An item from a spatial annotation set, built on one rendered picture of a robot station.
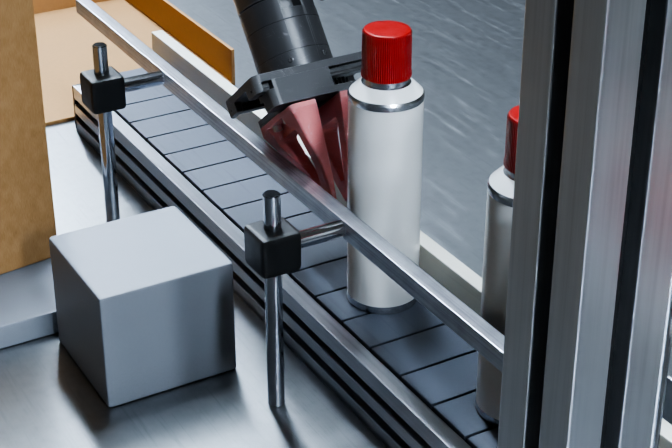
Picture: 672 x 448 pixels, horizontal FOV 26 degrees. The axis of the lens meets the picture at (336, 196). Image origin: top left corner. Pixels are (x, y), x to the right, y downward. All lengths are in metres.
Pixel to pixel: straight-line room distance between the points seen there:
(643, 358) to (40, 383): 0.58
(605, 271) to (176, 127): 0.81
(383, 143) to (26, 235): 0.33
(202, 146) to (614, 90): 0.80
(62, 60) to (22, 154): 0.48
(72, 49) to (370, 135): 0.71
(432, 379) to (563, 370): 0.40
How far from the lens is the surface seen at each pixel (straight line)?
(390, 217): 0.99
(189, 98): 1.18
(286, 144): 1.08
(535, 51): 0.53
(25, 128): 1.12
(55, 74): 1.56
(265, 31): 1.07
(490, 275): 0.87
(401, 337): 1.01
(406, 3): 1.75
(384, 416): 0.97
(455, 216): 1.26
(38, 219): 1.16
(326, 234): 0.97
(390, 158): 0.97
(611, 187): 0.53
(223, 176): 1.22
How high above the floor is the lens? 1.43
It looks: 28 degrees down
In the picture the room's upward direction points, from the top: straight up
